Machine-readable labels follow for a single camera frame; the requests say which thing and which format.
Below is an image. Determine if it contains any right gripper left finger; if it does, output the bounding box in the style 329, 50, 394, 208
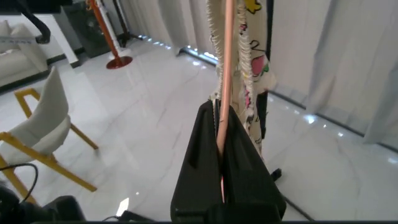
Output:
170, 100, 223, 222

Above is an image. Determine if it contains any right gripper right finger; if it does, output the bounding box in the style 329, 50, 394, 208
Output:
223, 105, 287, 222

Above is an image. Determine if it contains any cream printed garment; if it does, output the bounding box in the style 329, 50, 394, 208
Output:
205, 0, 277, 156

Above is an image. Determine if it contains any pink clothes hanger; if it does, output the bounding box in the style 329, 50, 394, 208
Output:
216, 0, 236, 203

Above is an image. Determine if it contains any red floor stand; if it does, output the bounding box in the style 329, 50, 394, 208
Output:
86, 0, 134, 70

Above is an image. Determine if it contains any white curtain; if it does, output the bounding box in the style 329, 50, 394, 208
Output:
119, 0, 398, 149

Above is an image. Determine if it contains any black floor stand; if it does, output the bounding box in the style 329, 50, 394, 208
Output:
111, 0, 144, 48

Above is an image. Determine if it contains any cream sofa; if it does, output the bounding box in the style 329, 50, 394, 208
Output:
0, 20, 49, 88

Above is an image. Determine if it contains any black cable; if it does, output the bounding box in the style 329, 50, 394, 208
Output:
15, 4, 52, 45
0, 163, 39, 205

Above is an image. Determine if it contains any white chair with yellow frame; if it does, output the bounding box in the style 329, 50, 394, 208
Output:
0, 65, 100, 203

